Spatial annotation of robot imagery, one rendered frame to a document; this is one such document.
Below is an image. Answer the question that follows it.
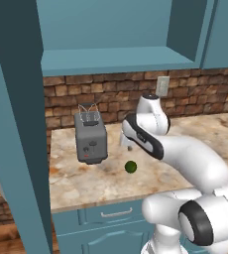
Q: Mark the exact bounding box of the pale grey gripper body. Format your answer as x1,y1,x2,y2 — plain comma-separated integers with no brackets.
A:
119,127,138,150

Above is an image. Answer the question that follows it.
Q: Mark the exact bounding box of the green lime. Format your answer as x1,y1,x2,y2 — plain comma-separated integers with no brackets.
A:
124,160,139,175

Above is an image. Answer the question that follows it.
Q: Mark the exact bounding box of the teal base cabinet door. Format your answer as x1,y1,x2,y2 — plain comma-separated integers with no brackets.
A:
80,228,153,254

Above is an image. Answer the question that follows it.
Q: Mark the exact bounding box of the open teal cabinet door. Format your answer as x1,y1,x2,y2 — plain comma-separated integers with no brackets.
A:
0,0,55,254

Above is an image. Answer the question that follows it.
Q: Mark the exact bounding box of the closed teal cabinet door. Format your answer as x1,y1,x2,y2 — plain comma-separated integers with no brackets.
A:
200,0,228,70

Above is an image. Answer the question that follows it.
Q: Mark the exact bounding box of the grey toaster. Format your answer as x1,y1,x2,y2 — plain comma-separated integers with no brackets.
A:
73,110,109,166

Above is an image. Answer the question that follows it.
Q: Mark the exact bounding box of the teal drawer front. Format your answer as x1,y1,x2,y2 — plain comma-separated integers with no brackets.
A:
77,198,148,226

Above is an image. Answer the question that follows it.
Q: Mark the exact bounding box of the thin wire stand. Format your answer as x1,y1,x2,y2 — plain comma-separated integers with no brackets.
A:
77,102,102,124

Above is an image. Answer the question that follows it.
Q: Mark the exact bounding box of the grey wall outlet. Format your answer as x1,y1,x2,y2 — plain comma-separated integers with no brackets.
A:
156,75,171,98

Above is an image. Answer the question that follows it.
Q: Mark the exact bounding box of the silver drawer handle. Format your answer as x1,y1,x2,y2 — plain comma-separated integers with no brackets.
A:
100,206,134,218

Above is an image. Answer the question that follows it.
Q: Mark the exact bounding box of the teal wall cabinet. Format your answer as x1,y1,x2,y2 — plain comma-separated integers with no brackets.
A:
36,0,217,78

